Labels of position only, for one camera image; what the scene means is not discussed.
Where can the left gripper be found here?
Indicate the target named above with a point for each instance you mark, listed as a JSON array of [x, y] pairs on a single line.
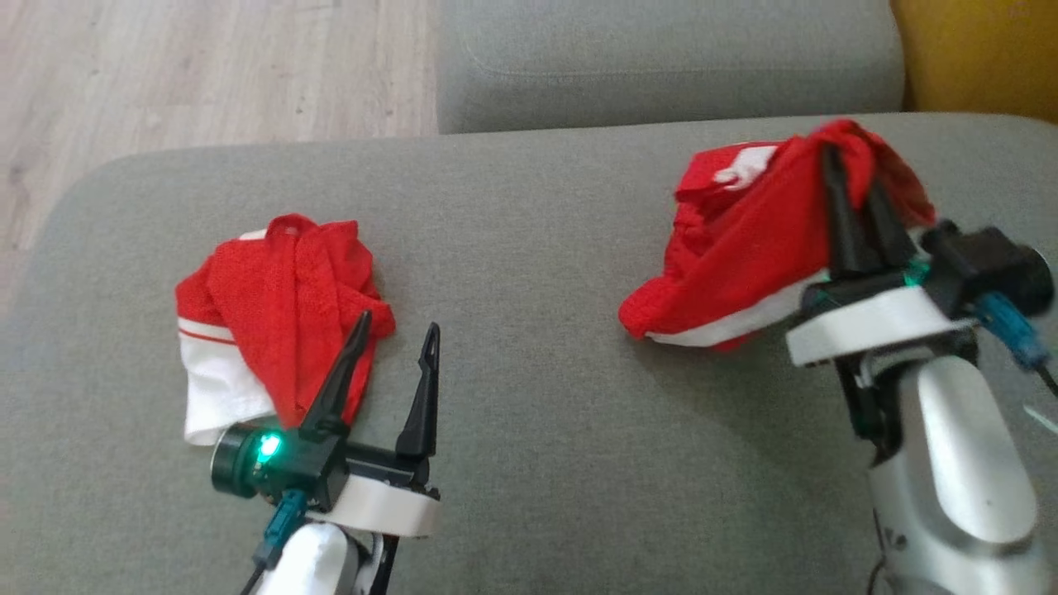
[[380, 504]]

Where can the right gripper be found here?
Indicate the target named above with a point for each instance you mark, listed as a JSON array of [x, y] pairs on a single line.
[[876, 326]]

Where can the red shorts with white trim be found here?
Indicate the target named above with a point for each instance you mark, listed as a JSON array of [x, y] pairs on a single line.
[[744, 248]]

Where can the red Bulls 23 jersey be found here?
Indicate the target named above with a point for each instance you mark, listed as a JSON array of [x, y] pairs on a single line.
[[264, 289]]

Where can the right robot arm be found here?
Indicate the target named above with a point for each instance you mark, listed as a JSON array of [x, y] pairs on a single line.
[[959, 463]]

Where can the wide yellow sofa back cushion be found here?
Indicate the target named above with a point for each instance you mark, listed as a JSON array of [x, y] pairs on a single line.
[[984, 49]]

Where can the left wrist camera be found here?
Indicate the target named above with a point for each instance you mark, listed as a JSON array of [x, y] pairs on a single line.
[[248, 459]]

